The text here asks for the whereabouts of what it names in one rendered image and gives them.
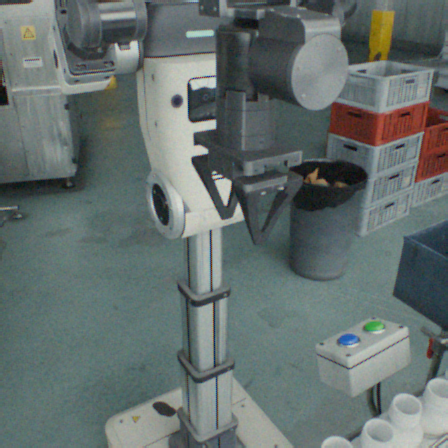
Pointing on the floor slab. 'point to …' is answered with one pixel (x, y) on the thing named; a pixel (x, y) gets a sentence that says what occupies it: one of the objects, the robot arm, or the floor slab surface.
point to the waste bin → (324, 218)
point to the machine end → (34, 98)
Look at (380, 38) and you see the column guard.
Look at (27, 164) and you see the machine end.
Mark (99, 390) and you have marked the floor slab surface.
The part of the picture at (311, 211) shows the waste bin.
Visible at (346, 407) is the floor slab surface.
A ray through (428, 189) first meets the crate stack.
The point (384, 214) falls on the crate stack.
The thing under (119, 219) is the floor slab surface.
